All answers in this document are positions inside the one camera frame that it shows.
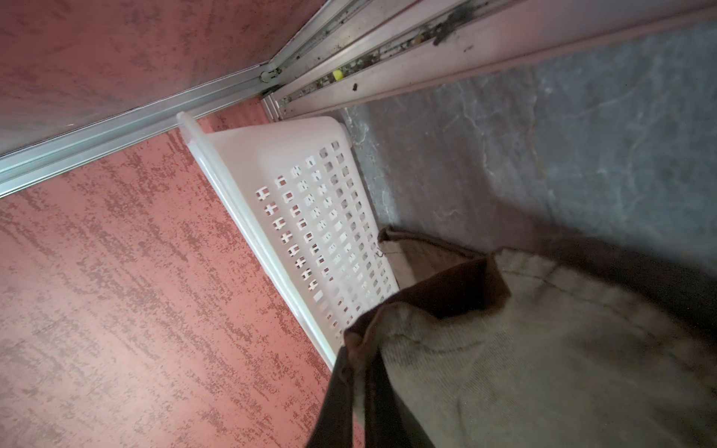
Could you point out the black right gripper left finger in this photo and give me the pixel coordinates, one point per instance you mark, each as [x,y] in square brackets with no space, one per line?
[334,427]

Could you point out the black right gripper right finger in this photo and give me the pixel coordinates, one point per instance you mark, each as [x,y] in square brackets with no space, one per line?
[387,420]

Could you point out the brown corduroy trousers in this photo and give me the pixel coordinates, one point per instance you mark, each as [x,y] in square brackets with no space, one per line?
[512,349]

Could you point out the white perforated plastic basket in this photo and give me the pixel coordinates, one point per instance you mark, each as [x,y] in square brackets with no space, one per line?
[294,191]

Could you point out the aluminium right corner post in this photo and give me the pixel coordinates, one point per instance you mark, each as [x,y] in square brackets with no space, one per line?
[31,165]

